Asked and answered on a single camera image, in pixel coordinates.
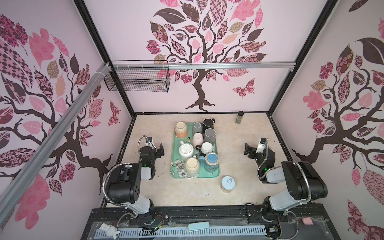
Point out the cream speckled mug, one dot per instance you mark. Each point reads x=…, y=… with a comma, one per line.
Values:
x=192, y=166

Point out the aluminium rail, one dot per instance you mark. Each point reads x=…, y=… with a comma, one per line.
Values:
x=23, y=180
x=203, y=66

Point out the green floral tray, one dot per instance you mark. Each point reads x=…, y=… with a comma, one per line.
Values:
x=178, y=169

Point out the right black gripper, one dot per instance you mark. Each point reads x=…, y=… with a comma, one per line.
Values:
x=252, y=151

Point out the dark grey mug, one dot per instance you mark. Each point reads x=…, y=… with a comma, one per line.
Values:
x=210, y=136

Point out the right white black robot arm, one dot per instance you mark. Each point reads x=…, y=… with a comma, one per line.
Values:
x=303, y=183

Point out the white slotted cable duct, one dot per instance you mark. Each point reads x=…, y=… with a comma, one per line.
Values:
x=179, y=232

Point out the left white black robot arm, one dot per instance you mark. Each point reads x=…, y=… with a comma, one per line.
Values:
x=122, y=185

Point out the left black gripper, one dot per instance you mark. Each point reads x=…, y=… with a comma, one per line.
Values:
x=157, y=151

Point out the back aluminium rail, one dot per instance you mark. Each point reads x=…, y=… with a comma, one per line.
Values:
x=203, y=66

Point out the left aluminium rail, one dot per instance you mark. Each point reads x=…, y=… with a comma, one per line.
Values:
x=23, y=180

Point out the black white mug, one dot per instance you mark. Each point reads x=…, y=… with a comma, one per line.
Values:
x=205, y=148

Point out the white ribbed-bottom mug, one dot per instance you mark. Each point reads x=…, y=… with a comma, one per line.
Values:
x=186, y=150

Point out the orange cream scalloped mug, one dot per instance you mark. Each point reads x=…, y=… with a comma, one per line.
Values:
x=181, y=130

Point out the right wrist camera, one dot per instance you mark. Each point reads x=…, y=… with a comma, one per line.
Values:
x=263, y=145

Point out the black wire basket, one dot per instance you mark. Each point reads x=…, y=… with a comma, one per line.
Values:
x=139, y=76

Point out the white power plug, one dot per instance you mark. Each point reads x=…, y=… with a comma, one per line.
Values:
x=110, y=230

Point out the light blue eraser block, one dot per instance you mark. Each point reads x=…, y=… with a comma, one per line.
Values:
x=198, y=226

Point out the pink sponge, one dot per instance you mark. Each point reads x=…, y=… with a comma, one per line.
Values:
x=307, y=221

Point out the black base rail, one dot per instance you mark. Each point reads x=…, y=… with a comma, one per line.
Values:
x=284, y=226

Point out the pink mug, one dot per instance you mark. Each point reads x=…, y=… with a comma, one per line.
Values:
x=197, y=140

